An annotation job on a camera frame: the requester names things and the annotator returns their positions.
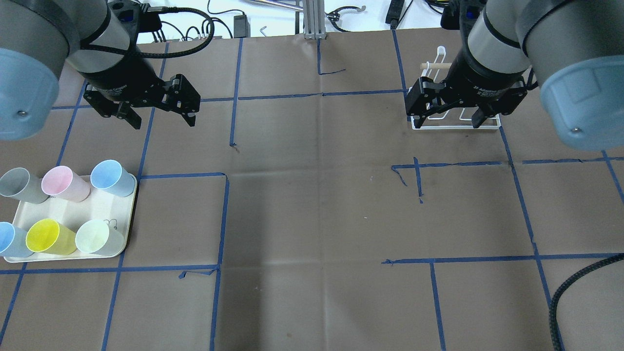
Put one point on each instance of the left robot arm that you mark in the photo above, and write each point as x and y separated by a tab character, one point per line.
98	38

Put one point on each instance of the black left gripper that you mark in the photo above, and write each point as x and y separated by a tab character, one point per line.
126	78

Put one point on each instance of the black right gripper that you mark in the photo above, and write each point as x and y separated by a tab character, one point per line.
480	74

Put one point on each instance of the cream plastic tray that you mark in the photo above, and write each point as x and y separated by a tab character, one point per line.
100	205

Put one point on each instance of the pink plastic cup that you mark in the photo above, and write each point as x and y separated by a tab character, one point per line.
62	182

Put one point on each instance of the light blue plastic cup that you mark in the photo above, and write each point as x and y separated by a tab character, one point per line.
110	176

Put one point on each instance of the aluminium frame post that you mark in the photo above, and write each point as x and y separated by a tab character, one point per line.
314	19

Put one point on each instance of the grey plastic cup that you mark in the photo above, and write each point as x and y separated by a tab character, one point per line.
20	184

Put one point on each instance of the cream white plastic cup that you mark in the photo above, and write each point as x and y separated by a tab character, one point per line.
100	237

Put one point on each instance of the black power adapter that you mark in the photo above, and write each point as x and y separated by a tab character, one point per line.
241	26

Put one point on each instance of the yellow plastic cup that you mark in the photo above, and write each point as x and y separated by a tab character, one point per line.
49	236

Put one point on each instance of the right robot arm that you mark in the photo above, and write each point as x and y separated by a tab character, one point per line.
574	48

